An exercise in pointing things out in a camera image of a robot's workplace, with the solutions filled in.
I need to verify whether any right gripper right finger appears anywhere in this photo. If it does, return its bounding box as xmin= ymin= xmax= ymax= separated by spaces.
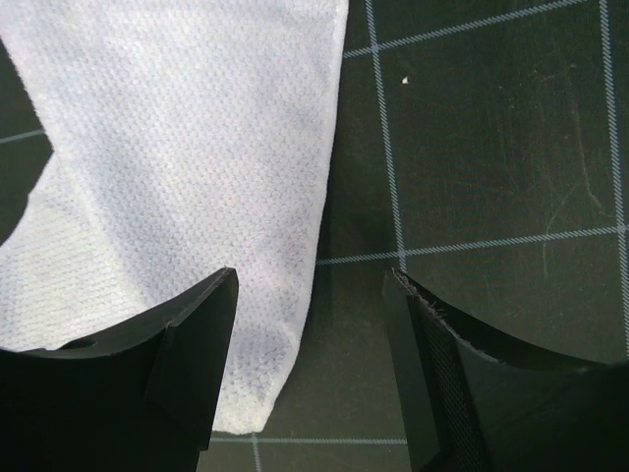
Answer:
xmin=383 ymin=268 xmax=628 ymax=471

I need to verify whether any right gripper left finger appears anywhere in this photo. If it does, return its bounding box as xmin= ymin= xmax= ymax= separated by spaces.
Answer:
xmin=1 ymin=267 xmax=239 ymax=471

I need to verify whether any white cloth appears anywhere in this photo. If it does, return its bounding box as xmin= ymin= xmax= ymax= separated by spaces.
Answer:
xmin=1 ymin=1 xmax=348 ymax=435

